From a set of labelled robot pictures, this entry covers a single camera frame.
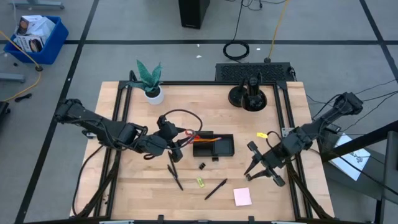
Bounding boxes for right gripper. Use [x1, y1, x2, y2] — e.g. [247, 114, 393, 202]
[244, 141, 293, 187]

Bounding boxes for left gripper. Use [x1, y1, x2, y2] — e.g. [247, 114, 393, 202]
[157, 114, 198, 163]

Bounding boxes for red-handled scissors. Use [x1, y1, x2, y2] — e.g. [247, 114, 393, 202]
[185, 129, 201, 141]

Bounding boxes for orange pencil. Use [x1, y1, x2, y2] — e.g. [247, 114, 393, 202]
[194, 137, 222, 144]

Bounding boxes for black pen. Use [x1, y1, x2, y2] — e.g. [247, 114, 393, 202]
[169, 151, 178, 180]
[167, 164, 184, 192]
[204, 177, 228, 201]

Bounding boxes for black mesh desk organizer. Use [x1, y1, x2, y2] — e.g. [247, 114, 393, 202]
[192, 130, 235, 157]

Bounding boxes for pink sticky note pad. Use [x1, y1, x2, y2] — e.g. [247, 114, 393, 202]
[233, 187, 253, 207]

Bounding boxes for green plant in white pot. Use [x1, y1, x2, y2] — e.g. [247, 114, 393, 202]
[127, 58, 165, 106]

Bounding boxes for black desk lamp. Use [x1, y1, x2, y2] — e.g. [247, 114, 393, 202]
[228, 72, 267, 112]

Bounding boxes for black perforated case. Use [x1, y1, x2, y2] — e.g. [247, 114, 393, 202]
[215, 62, 295, 83]

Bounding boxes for white paper sheet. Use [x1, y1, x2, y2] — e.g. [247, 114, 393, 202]
[329, 133, 372, 182]

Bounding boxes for black metal stand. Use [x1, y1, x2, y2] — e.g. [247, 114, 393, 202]
[320, 119, 398, 224]

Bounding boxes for black computer tower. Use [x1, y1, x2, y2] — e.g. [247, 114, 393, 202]
[178, 0, 211, 30]

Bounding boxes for blue plastic bin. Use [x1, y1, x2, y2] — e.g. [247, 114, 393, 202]
[3, 15, 70, 65]

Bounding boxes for white printed box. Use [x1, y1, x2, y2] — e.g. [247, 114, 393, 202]
[14, 34, 45, 53]
[15, 14, 56, 40]

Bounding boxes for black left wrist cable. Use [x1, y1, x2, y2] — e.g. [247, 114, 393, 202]
[143, 108, 203, 160]

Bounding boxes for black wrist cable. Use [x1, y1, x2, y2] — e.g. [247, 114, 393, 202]
[143, 108, 203, 160]
[266, 130, 283, 149]

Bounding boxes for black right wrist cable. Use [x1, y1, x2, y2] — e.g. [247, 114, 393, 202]
[266, 130, 283, 149]

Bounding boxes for black aluminium table frame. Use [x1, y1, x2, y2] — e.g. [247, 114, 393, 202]
[73, 80, 335, 224]

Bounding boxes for black hanging cable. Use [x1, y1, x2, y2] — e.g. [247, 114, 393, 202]
[222, 0, 251, 62]

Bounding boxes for yellow hanging cable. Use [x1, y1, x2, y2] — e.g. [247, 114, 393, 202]
[264, 0, 290, 63]

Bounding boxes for yellow floor cable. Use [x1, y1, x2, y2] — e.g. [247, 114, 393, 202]
[0, 30, 44, 103]

